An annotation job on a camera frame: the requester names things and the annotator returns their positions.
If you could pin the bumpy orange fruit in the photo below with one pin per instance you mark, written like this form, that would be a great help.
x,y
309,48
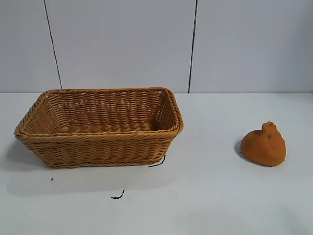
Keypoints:
x,y
262,147

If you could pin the tan woven wicker basket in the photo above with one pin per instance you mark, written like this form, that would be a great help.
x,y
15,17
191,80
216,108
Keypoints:
x,y
97,149

